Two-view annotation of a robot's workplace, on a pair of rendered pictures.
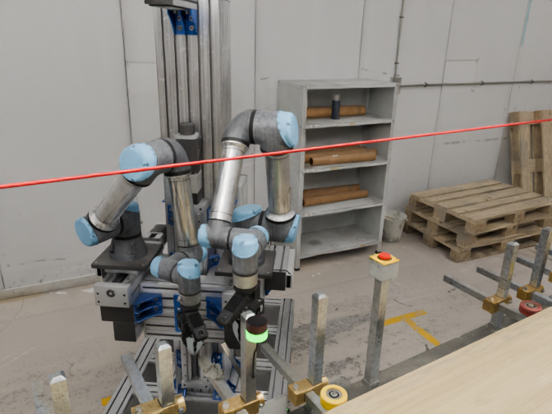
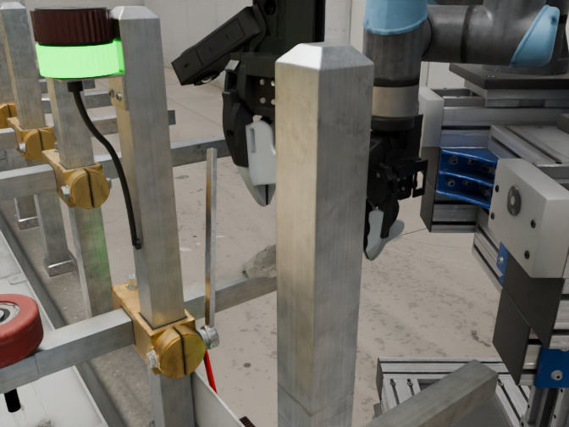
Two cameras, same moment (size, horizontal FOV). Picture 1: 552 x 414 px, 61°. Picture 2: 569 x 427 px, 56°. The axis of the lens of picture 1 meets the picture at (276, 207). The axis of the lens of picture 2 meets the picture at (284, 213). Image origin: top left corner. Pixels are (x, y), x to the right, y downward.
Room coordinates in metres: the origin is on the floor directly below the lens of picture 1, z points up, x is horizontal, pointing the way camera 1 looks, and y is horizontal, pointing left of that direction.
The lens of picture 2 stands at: (1.24, -0.41, 1.19)
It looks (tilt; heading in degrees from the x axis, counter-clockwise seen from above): 23 degrees down; 86
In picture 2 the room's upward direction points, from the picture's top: straight up
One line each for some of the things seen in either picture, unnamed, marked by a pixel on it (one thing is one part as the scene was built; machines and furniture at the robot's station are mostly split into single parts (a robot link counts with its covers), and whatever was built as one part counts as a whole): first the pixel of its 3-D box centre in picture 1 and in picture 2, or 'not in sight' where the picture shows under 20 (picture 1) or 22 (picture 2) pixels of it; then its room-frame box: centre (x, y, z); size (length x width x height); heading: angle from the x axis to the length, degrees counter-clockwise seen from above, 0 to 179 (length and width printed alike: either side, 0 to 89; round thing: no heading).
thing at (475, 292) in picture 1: (485, 298); not in sight; (1.82, -0.93, 0.83); 0.43 x 0.03 x 0.04; 32
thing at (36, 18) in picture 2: (256, 324); (74, 24); (1.10, 0.04, 1.16); 0.06 x 0.06 x 0.02
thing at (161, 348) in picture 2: (241, 407); (153, 325); (1.13, 0.09, 0.85); 0.13 x 0.06 x 0.05; 122
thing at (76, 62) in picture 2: (256, 332); (78, 58); (1.10, 0.04, 1.13); 0.06 x 0.06 x 0.02
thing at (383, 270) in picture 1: (383, 268); not in sight; (1.41, -0.36, 1.18); 0.07 x 0.07 x 0.08; 32
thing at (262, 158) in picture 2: not in sight; (268, 168); (1.25, 0.07, 1.03); 0.06 x 0.03 x 0.09; 142
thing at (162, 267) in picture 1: (170, 267); (425, 33); (1.49, 0.37, 1.12); 0.11 x 0.11 x 0.08; 60
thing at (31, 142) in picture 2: not in sight; (32, 137); (0.87, 0.51, 0.95); 0.13 x 0.06 x 0.05; 122
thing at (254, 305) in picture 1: (246, 300); (281, 50); (1.27, 0.08, 1.13); 0.09 x 0.08 x 0.12; 142
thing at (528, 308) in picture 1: (528, 316); not in sight; (1.65, -1.04, 0.85); 0.08 x 0.08 x 0.11
